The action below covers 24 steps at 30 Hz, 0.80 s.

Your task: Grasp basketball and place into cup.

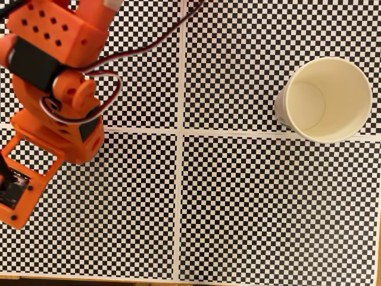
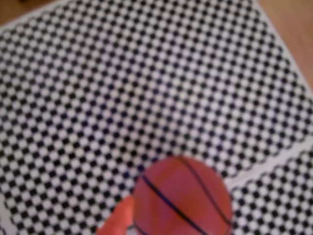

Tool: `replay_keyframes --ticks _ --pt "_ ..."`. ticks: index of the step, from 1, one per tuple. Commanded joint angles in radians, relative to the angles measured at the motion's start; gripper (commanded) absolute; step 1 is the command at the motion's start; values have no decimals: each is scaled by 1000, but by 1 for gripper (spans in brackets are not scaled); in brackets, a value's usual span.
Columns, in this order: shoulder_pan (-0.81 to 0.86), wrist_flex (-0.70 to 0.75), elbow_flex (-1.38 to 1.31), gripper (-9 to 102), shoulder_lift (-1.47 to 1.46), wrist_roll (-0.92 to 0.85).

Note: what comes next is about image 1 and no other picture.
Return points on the cream paper cup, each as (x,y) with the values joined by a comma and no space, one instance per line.
(333,95)

